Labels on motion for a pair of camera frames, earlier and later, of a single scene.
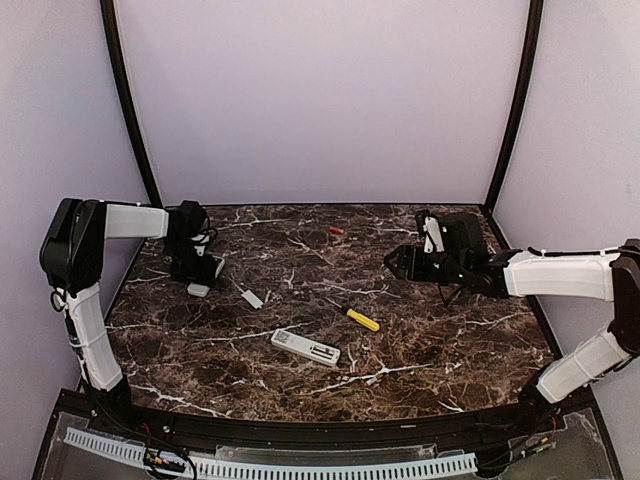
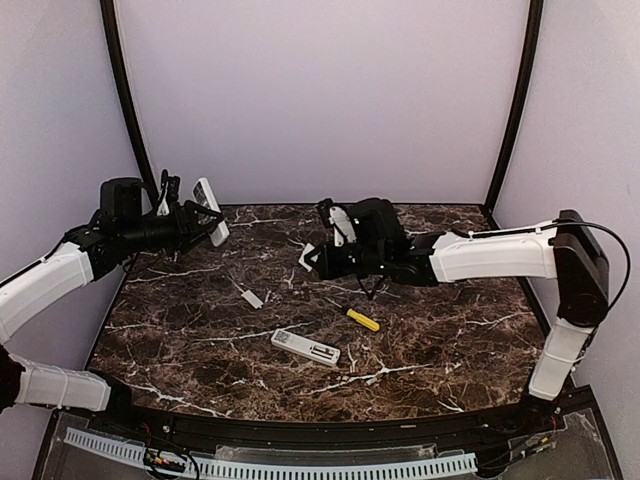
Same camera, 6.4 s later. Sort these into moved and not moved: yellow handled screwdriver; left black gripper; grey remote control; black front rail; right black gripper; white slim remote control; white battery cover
Moved: grey remote control; left black gripper; right black gripper
Not moved: yellow handled screwdriver; white battery cover; black front rail; white slim remote control
